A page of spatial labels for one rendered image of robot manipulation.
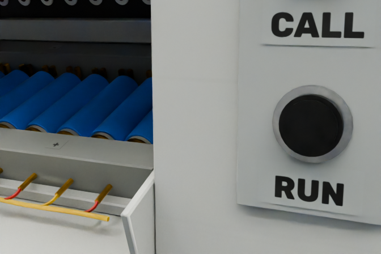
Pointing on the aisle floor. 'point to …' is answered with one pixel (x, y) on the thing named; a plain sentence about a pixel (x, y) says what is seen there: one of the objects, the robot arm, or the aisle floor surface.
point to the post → (215, 132)
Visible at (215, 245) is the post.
